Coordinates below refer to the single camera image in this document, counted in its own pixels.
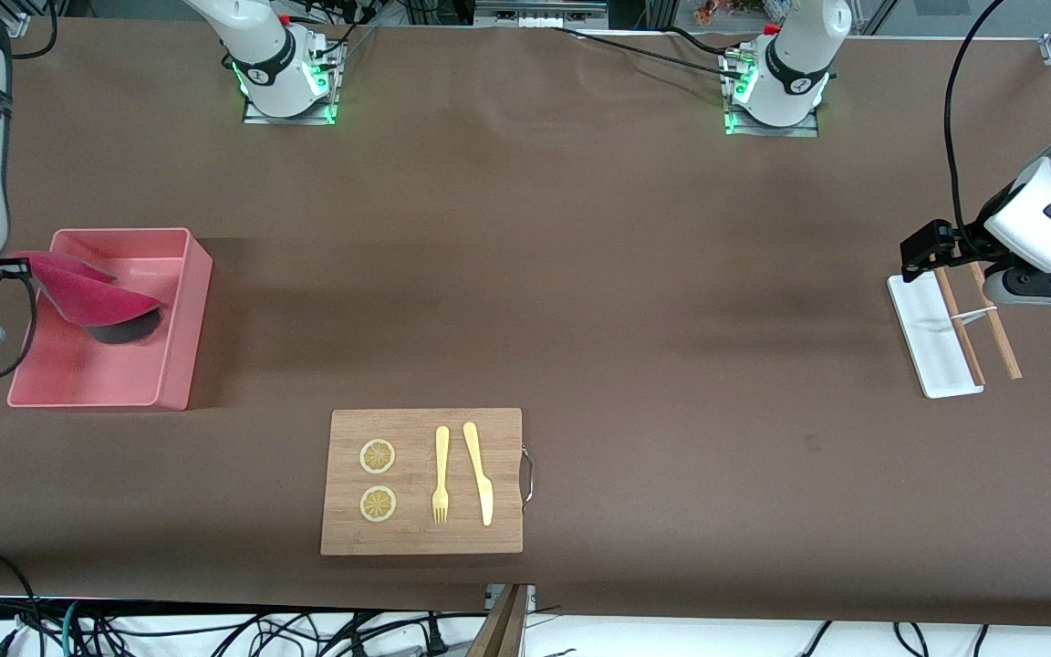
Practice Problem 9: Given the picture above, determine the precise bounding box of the wooden cutting board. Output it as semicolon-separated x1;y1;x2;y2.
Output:
320;408;536;557

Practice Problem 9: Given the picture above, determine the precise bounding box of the yellow fork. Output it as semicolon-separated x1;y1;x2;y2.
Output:
432;425;451;525

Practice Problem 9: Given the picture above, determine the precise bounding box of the yellow knife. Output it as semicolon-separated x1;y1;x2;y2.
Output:
463;421;495;527

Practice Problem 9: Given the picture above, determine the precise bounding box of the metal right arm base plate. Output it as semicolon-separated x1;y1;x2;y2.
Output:
243;41;341;126

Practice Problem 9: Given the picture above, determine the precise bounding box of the pink and grey fleece cloth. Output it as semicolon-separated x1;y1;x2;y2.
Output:
5;251;164;346

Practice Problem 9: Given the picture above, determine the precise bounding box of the pink plastic bin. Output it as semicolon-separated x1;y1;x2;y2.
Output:
7;228;213;412

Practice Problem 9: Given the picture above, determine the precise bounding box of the wooden plank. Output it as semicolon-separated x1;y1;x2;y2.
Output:
466;584;531;657

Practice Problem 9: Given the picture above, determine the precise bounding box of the grey power strip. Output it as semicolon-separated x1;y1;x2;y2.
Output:
473;0;610;28

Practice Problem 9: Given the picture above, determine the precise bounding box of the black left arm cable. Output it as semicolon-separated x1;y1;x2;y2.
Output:
943;0;1008;247

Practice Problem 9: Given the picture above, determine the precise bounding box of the white rectangular tray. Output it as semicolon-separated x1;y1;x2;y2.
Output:
887;271;984;400

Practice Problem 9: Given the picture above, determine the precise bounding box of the black cable across table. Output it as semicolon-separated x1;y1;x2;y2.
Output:
548;26;745;78

